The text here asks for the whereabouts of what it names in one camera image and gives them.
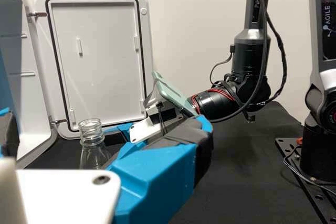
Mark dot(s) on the white box door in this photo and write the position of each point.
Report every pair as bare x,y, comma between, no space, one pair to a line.
99,64

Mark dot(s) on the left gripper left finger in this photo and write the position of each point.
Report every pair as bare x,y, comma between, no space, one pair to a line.
8,134

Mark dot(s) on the clear flask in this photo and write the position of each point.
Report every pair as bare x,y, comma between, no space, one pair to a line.
90,153

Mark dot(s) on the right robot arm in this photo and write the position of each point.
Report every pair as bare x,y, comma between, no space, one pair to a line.
249,58

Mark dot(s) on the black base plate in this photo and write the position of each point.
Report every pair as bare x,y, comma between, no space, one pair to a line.
312,203

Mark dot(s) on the white box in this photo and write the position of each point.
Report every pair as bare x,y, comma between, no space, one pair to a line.
39,82

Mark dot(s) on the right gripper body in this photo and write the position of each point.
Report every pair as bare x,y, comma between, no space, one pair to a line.
144,132

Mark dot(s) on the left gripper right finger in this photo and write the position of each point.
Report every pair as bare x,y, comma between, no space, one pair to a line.
157,182

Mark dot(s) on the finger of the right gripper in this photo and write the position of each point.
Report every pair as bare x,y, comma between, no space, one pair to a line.
123,132

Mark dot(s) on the right wrist camera phone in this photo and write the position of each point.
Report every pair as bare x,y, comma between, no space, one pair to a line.
170,94

